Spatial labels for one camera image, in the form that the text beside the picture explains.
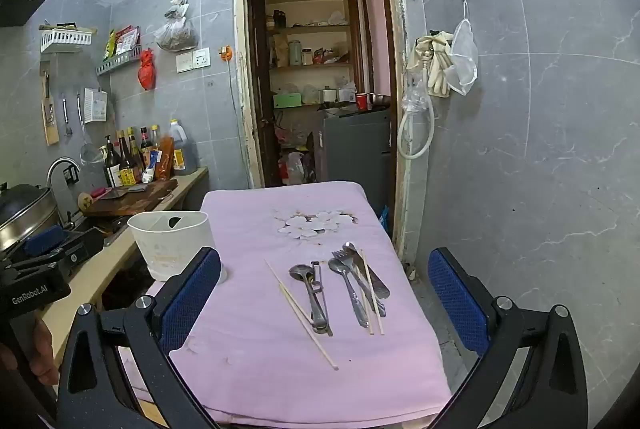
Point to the small metal spoon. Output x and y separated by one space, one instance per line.
337 265

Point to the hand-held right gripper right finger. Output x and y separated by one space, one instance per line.
457 304

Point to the white plastic utensil holder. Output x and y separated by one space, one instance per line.
170 239

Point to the pink floral cloth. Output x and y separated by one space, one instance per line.
260 359

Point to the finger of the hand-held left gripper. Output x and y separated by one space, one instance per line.
87 246
45 241

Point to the red plastic bag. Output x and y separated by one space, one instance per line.
146 71

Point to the hanging metal strainer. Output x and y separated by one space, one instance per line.
90 154

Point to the dark bottle white label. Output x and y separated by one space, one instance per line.
112 169

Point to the wooden cutting board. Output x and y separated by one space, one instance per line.
130 201

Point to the beige kitchen counter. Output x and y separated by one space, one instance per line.
85 274

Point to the grey refrigerator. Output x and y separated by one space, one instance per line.
350 149

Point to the metal fork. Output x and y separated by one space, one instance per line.
350 265

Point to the wooden shelf unit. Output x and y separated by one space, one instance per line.
310 28

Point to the hanging wooden board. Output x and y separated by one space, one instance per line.
50 124

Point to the green box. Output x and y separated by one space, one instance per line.
287 100

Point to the metal pot with lid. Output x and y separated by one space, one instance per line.
25 209

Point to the worn white door frame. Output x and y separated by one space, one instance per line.
240 59

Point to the green canister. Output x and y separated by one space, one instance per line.
295 53

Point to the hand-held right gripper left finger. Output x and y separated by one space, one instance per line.
192 299

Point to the dark wooden door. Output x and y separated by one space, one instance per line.
260 84

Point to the red cup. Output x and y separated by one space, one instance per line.
361 101

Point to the yellow green packet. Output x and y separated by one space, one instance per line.
109 45

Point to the dark bottle yellow label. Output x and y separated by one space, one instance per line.
126 171

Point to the clear bag of dried goods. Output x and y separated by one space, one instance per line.
175 34

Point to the clear plastic bag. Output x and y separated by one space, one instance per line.
417 94

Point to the cream rubber gloves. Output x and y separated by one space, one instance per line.
440 69

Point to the orange red seasoning packet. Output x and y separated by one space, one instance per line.
165 159

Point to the metal table knife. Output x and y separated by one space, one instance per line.
381 289

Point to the grey wall shelf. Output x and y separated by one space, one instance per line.
117 61

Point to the metal peeler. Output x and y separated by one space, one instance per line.
66 119
316 287

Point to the white plastic bag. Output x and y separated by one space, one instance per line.
295 166

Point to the white wall socket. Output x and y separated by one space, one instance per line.
201 57

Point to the metal faucet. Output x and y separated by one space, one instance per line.
60 161

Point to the large metal spoon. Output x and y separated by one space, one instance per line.
300 273

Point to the person's left hand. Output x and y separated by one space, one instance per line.
45 349

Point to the hanging metal peeler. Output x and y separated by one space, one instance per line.
66 119

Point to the red small item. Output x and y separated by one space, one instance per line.
97 192

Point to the red printed packet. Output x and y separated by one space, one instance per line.
126 39

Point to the white basket wall rack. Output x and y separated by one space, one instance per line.
65 40

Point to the yellow round item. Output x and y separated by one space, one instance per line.
85 200

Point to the orange plug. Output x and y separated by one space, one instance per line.
226 53

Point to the dark sauce bottle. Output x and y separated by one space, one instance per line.
146 141
135 154

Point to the blue packet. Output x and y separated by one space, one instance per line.
384 218

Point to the dark oil jug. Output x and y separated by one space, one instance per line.
182 151

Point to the white paper packet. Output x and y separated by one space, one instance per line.
95 105

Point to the yellow cap sauce bottle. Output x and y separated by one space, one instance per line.
155 139

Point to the metal bowl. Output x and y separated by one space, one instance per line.
380 99

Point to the white wall switch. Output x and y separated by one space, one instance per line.
184 61

